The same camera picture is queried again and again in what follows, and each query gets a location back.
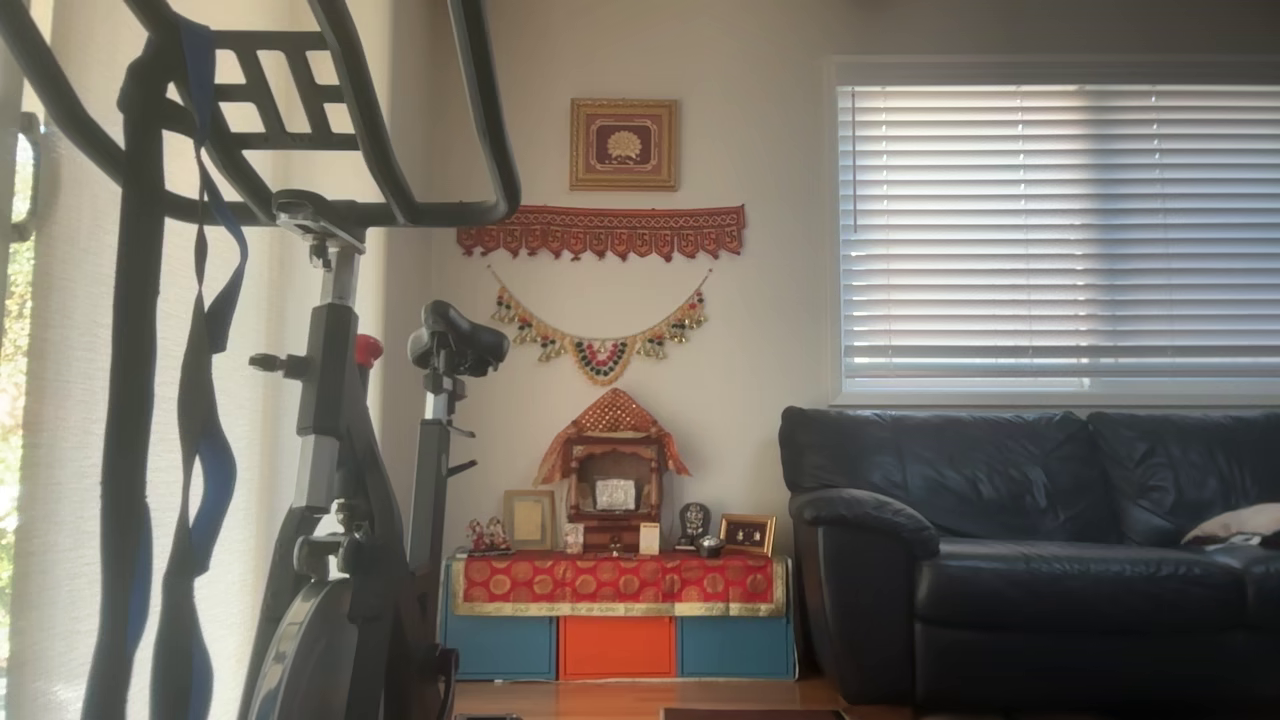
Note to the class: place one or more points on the red gold canopy cloth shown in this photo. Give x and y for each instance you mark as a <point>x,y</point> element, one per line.
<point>613,410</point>

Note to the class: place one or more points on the wooden shrine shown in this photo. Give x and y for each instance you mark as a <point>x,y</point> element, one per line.
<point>612,452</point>

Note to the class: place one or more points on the silver idol plaque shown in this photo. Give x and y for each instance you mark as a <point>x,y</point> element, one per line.
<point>615,494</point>

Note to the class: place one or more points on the dark idol statue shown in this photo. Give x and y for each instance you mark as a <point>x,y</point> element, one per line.
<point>694,522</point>

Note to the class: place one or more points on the white card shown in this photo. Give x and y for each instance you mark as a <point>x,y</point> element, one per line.
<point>650,539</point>

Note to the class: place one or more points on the small deity picture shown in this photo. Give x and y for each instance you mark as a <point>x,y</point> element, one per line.
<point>573,538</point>

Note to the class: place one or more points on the small black bowl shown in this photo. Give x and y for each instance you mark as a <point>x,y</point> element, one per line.
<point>710,547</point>

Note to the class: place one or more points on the gold framed picture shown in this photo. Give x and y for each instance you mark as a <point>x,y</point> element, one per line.
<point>624,145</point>

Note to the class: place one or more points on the red gold table cloth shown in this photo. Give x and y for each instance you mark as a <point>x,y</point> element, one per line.
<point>620,580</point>

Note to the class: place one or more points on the red idol figurines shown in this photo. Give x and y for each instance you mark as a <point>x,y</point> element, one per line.
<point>489,537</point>

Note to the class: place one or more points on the blue orange cabinet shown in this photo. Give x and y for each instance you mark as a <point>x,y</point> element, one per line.
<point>617,648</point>

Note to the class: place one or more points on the black exercise bike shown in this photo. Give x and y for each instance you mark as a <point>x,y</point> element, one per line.
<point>325,380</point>

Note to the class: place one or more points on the black leather sofa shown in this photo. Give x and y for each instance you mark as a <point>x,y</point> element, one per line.
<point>1000,480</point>

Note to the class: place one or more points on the white window blinds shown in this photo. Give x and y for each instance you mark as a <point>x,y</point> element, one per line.
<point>1050,230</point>

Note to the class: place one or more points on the blue black resistance band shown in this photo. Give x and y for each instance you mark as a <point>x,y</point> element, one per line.
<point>205,470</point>

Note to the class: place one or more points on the white curtain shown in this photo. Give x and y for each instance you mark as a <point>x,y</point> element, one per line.
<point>70,400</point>

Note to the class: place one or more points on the white cushion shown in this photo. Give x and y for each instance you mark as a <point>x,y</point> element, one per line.
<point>1245,522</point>

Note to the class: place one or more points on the beaded garland wall hanging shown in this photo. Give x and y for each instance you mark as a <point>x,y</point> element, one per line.
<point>600,360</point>

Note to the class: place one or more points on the red embroidered wall hanging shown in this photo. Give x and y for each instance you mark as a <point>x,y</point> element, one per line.
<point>600,225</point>

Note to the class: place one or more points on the pale photo frame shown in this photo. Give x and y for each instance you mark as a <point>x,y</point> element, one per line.
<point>528,520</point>

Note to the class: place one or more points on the small gold photo frame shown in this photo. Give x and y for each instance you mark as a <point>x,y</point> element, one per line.
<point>748,535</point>

